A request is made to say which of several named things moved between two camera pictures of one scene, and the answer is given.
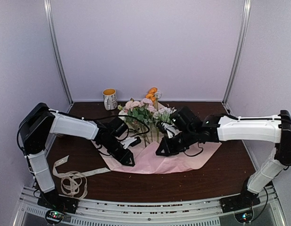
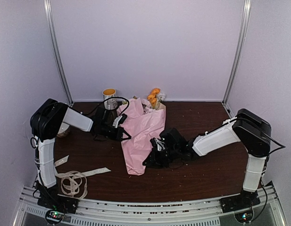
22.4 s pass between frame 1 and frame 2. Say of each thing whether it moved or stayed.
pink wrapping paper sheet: moved
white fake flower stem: moved
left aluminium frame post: stayed
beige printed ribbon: stayed
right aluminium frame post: stayed
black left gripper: moved
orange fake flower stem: moved
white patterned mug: stayed
